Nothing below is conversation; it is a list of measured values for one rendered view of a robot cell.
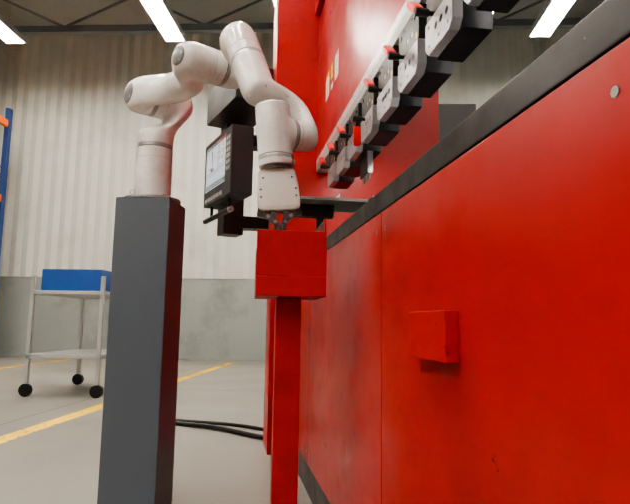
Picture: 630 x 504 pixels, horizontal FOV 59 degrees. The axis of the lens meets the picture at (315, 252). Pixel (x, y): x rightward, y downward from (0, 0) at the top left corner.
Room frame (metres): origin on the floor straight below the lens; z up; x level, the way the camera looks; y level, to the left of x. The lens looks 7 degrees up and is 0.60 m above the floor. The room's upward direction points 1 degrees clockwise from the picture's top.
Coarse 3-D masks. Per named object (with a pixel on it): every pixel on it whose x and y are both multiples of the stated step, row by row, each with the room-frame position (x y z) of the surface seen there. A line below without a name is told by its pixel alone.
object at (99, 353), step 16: (32, 288) 4.48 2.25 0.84; (32, 304) 4.48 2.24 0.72; (32, 320) 4.49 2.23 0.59; (80, 320) 5.35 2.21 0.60; (80, 336) 5.34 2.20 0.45; (48, 352) 4.70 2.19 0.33; (64, 352) 4.74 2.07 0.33; (80, 352) 4.77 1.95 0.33; (96, 352) 4.45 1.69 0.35; (80, 368) 5.36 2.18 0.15; (96, 368) 4.44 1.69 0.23; (96, 384) 4.44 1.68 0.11
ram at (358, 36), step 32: (352, 0) 1.91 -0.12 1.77; (384, 0) 1.50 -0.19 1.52; (416, 0) 1.23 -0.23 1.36; (320, 32) 2.63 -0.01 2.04; (352, 32) 1.91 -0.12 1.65; (384, 32) 1.50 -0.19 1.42; (320, 64) 2.62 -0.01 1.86; (352, 64) 1.91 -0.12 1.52; (320, 96) 2.60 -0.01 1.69; (320, 128) 2.59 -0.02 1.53
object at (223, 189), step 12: (228, 132) 2.78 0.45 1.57; (240, 132) 2.75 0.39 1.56; (252, 132) 2.78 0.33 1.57; (228, 144) 2.77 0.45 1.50; (240, 144) 2.75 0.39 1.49; (252, 144) 2.78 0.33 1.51; (228, 156) 2.76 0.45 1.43; (240, 156) 2.75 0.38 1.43; (252, 156) 2.78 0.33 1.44; (228, 168) 2.76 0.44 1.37; (240, 168) 2.75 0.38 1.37; (252, 168) 2.78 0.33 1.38; (228, 180) 2.75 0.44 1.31; (240, 180) 2.75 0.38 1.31; (252, 180) 2.79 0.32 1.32; (204, 192) 3.12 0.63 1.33; (216, 192) 2.92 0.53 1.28; (228, 192) 2.75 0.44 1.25; (240, 192) 2.75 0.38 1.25; (204, 204) 3.11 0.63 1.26; (216, 204) 3.02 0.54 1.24
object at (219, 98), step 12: (216, 96) 3.05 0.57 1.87; (228, 96) 2.86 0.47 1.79; (240, 96) 2.77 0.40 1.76; (216, 108) 3.04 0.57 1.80; (228, 108) 2.92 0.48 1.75; (240, 108) 2.91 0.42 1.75; (252, 108) 2.91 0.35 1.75; (216, 120) 3.10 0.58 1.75; (228, 120) 3.10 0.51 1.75; (240, 120) 3.10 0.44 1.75; (252, 120) 3.09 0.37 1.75; (240, 204) 3.19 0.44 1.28; (228, 216) 3.16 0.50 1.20; (228, 228) 3.16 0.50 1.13; (240, 228) 3.19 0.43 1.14
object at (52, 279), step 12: (48, 276) 4.57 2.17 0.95; (60, 276) 4.57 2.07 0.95; (72, 276) 4.56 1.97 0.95; (84, 276) 4.56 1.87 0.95; (96, 276) 4.55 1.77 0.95; (108, 276) 4.68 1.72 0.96; (48, 288) 4.57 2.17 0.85; (60, 288) 4.57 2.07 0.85; (72, 288) 4.56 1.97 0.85; (84, 288) 4.55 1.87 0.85; (96, 288) 4.55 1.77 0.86; (108, 288) 4.69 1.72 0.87
